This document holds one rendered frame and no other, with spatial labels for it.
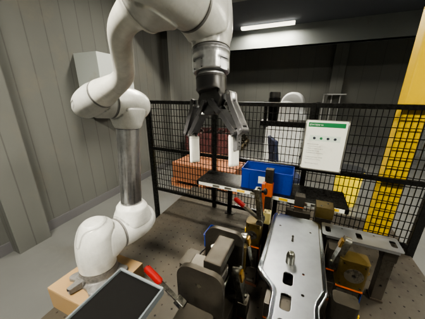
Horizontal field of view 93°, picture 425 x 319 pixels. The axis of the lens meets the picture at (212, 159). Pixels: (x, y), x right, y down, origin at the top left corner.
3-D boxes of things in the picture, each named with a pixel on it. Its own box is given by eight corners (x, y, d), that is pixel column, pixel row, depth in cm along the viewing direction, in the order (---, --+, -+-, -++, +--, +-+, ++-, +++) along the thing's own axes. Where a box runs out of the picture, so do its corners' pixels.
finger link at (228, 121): (217, 104, 50) (221, 99, 49) (241, 137, 46) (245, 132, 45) (206, 102, 47) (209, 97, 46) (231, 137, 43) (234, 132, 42)
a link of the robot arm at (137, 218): (107, 242, 104) (141, 222, 122) (128, 254, 96) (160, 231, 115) (93, 84, 84) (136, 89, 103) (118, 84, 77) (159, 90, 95)
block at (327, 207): (322, 268, 108) (334, 210, 97) (305, 263, 112) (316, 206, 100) (321, 257, 115) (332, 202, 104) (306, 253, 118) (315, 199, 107)
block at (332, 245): (348, 309, 88) (363, 258, 79) (318, 299, 93) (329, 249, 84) (345, 295, 94) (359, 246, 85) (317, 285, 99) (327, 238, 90)
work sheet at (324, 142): (339, 173, 120) (351, 121, 110) (299, 168, 129) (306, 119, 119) (339, 172, 121) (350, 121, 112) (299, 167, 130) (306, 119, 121)
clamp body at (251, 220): (255, 288, 97) (260, 226, 86) (236, 281, 101) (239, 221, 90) (258, 278, 103) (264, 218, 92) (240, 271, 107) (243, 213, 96)
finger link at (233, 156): (236, 135, 46) (239, 135, 46) (236, 165, 47) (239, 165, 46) (227, 135, 44) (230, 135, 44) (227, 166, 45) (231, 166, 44)
